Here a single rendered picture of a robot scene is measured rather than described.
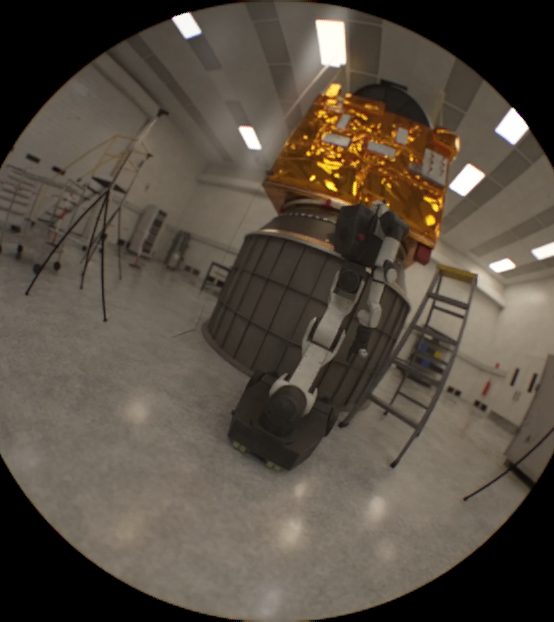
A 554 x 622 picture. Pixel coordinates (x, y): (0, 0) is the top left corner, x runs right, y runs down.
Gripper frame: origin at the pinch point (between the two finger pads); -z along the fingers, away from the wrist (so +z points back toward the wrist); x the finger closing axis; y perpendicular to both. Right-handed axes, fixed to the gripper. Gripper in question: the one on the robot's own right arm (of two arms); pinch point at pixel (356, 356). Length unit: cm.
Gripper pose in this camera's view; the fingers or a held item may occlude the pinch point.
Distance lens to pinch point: 128.5
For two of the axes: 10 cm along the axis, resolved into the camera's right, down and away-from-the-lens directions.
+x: 9.4, 0.7, 3.3
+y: -2.9, -3.3, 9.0
